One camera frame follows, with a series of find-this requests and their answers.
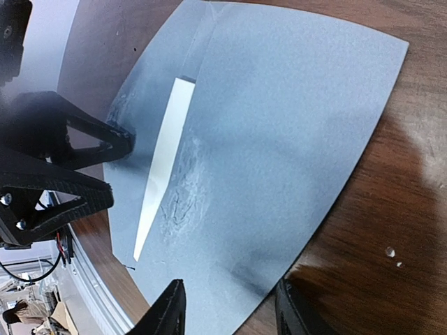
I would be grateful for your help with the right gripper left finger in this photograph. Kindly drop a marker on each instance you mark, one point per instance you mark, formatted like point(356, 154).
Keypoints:
point(167, 314)

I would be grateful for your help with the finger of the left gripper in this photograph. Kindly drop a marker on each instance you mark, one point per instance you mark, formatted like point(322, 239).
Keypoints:
point(38, 198)

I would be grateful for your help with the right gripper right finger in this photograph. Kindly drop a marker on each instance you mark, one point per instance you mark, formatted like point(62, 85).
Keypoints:
point(295, 315)

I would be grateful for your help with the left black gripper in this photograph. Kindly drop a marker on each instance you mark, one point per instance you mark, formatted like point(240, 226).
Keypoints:
point(36, 123)

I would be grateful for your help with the beige letter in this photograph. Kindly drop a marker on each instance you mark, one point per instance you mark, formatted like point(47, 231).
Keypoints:
point(163, 159)

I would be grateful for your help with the grey-blue envelope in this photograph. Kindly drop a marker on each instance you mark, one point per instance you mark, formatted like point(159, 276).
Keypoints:
point(285, 102)

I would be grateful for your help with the brown cardboard box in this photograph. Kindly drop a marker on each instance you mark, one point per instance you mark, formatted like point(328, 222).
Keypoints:
point(63, 317)

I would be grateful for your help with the seated person in background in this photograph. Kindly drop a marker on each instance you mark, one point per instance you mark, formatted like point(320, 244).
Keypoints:
point(29, 312)

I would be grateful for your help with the front aluminium rail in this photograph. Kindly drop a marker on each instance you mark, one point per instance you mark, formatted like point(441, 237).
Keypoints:
point(104, 308)

